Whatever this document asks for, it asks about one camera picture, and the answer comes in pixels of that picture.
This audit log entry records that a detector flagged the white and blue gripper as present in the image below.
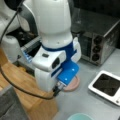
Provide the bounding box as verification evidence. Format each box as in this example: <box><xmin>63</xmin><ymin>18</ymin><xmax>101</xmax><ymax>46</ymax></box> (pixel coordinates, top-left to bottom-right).
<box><xmin>32</xmin><ymin>37</ymin><xmax>81</xmax><ymax>94</ymax></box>

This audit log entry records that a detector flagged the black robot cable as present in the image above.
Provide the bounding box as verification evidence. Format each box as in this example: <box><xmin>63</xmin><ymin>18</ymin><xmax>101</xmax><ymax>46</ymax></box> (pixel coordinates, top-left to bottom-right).
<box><xmin>0</xmin><ymin>6</ymin><xmax>56</xmax><ymax>100</ymax></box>

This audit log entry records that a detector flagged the pink pan with white handle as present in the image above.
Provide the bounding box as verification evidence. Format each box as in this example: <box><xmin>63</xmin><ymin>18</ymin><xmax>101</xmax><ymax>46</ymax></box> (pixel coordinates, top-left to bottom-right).
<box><xmin>64</xmin><ymin>76</ymin><xmax>80</xmax><ymax>92</ymax></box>

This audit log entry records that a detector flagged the teal bowl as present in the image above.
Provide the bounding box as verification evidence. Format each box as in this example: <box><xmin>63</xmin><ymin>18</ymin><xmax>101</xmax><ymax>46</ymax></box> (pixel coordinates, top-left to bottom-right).
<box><xmin>67</xmin><ymin>113</ymin><xmax>94</xmax><ymax>120</ymax></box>

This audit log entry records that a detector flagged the silver toaster oven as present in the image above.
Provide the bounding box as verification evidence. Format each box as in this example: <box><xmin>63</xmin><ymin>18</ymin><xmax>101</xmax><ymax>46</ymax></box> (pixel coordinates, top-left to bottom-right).
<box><xmin>72</xmin><ymin>13</ymin><xmax>120</xmax><ymax>65</ymax></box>

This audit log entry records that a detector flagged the white induction cooker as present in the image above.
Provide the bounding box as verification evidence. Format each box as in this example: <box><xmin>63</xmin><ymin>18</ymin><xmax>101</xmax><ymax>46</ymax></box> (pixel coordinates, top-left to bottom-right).
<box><xmin>88</xmin><ymin>70</ymin><xmax>120</xmax><ymax>106</ymax></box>

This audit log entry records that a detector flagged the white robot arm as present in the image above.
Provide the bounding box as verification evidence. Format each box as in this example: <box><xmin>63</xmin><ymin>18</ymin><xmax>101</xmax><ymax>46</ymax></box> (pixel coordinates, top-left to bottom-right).
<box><xmin>3</xmin><ymin>0</ymin><xmax>81</xmax><ymax>95</ymax></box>

